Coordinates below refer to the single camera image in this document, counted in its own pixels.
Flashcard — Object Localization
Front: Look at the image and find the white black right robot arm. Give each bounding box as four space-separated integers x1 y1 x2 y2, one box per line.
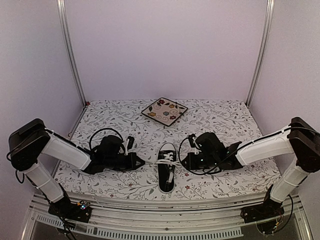
179 117 320 218

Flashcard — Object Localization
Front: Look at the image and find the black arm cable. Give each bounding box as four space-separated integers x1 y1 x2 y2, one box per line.
179 136 223 176
88 127 126 153

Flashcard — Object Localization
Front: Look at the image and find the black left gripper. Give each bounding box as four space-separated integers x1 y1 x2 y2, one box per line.
104 151 145 171

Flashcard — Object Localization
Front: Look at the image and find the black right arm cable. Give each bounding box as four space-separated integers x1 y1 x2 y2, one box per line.
179 136 223 176

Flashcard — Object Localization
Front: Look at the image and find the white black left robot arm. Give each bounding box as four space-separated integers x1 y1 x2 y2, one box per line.
6 118 145 217

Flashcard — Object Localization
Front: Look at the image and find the left aluminium corner post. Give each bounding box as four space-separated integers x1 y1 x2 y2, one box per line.
56 0 87 106

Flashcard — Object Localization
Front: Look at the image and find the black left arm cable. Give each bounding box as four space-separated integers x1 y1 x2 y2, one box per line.
88 127 126 153

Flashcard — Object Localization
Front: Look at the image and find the aluminium corner post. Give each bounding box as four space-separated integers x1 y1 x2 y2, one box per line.
56 0 87 106
245 0 275 109

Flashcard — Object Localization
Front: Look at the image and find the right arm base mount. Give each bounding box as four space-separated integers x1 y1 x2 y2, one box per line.
240 200 285 223

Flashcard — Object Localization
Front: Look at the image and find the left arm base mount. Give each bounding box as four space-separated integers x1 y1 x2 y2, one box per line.
48 198 93 223

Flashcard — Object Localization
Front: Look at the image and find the aluminium front frame rail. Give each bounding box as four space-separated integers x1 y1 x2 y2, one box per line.
21 193 313 240

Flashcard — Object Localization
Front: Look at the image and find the black canvas sneaker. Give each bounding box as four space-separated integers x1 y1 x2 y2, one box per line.
156 142 177 194

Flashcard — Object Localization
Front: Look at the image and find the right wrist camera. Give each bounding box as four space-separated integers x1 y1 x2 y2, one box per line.
187 134 200 155

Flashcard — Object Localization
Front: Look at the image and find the white shoelace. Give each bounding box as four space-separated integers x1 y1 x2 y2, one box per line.
151 150 181 184

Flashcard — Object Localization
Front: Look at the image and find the square floral ceramic plate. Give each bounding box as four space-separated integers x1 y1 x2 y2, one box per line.
141 97 188 127

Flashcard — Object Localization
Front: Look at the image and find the right aluminium corner post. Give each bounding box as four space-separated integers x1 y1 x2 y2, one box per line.
245 0 275 109

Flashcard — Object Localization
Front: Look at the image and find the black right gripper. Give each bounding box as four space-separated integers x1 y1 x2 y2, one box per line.
183 151 219 170

